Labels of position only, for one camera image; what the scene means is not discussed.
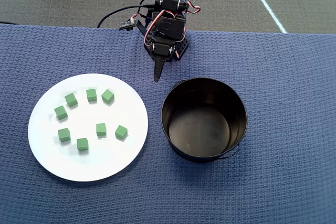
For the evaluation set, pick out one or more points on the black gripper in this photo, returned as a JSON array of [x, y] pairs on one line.
[[161, 50]]

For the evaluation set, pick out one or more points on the green cube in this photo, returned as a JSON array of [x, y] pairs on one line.
[[121, 132], [61, 112], [101, 129], [71, 99], [91, 95], [64, 134], [82, 144], [107, 96]]

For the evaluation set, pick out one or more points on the white round plate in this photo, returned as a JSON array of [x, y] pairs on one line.
[[105, 155]]

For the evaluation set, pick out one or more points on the black metal bucket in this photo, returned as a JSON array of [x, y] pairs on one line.
[[199, 129]]

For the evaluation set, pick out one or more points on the blue woven table cloth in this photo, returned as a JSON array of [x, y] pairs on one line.
[[262, 129]]

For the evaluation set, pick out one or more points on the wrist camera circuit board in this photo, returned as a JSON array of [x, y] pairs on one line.
[[125, 26]]

